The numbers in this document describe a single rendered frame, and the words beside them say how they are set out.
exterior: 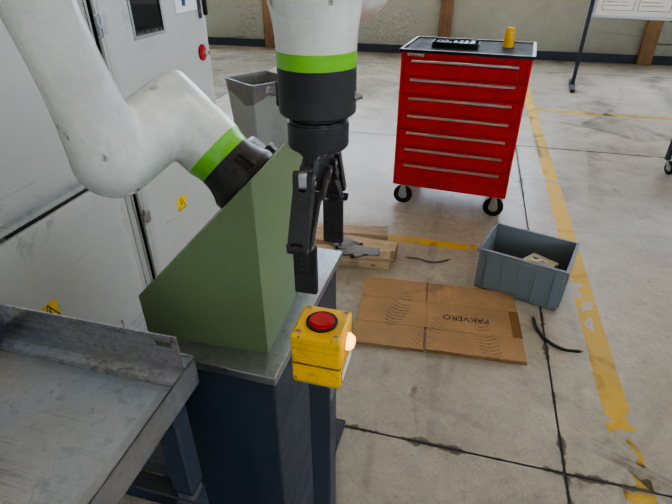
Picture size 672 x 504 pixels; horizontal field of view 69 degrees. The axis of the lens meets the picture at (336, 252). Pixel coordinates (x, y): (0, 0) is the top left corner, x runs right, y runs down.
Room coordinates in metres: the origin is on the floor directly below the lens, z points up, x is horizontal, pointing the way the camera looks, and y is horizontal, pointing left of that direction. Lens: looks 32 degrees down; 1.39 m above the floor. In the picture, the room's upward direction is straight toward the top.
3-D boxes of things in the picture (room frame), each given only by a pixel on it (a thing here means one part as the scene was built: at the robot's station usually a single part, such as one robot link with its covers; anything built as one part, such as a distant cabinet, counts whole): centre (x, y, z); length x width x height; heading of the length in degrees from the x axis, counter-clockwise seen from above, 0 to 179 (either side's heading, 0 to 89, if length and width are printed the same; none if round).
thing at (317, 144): (0.59, 0.02, 1.18); 0.08 x 0.07 x 0.09; 165
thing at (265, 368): (0.87, 0.21, 0.74); 0.45 x 0.34 x 0.02; 164
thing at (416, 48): (2.93, -0.75, 0.51); 0.70 x 0.48 x 1.03; 70
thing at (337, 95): (0.59, 0.03, 1.25); 0.12 x 0.09 x 0.06; 75
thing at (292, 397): (0.87, 0.21, 0.37); 0.42 x 0.32 x 0.73; 164
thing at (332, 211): (0.65, 0.00, 1.04); 0.03 x 0.01 x 0.07; 75
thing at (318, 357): (0.59, 0.02, 0.85); 0.08 x 0.08 x 0.10; 75
